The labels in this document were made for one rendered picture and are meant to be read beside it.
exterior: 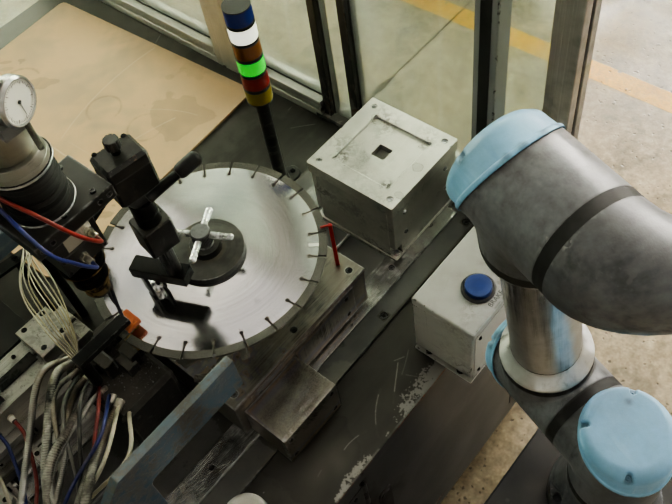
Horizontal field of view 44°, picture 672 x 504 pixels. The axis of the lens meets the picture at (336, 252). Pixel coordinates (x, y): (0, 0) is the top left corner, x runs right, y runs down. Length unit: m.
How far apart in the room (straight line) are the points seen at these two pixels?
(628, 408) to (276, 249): 0.53
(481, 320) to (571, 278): 0.52
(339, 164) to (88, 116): 0.64
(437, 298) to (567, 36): 0.40
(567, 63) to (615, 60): 1.73
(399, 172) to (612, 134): 1.40
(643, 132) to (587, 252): 2.02
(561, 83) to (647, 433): 0.48
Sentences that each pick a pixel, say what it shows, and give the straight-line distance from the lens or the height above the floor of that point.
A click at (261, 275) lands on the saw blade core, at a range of 1.19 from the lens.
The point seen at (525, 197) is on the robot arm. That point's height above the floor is 1.38.
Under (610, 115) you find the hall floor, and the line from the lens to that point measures 2.71.
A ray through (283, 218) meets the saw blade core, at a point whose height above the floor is 0.95.
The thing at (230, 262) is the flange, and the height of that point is 0.96.
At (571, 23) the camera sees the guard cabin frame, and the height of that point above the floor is 1.20.
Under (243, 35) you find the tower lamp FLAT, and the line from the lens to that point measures 1.28.
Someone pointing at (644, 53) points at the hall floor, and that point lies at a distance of 2.93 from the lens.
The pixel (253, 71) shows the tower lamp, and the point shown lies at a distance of 1.33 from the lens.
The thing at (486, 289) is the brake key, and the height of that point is 0.91.
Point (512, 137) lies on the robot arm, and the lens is 0.72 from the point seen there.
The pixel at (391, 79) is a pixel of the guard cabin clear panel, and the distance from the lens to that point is 1.46.
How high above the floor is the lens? 1.91
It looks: 54 degrees down
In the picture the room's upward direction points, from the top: 11 degrees counter-clockwise
